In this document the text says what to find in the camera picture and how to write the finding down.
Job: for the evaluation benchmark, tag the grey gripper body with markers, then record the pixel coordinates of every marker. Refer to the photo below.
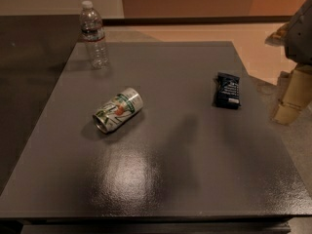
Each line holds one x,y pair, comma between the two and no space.
299,38

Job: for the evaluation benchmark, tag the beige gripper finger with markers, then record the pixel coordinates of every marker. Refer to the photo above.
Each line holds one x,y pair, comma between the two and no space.
295,94
277,38

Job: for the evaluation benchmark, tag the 7up soda can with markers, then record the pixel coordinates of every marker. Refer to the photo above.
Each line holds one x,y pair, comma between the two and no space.
117,111

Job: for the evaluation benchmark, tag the dark blue snack packet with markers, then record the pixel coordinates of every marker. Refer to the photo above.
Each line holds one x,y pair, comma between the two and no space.
227,91

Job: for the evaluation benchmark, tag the clear plastic water bottle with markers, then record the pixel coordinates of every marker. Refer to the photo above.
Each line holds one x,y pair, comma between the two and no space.
93,35

